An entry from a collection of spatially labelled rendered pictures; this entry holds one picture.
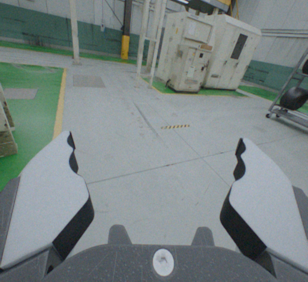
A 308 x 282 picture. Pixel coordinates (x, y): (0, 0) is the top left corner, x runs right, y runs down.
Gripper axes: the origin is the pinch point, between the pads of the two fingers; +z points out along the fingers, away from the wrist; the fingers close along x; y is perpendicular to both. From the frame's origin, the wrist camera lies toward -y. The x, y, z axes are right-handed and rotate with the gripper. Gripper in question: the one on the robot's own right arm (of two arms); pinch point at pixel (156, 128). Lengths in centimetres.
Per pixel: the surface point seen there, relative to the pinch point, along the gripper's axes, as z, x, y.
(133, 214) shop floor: 51, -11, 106
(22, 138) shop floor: 117, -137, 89
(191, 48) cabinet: 414, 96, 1
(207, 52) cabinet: 439, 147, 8
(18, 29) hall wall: 773, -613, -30
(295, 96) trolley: 310, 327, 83
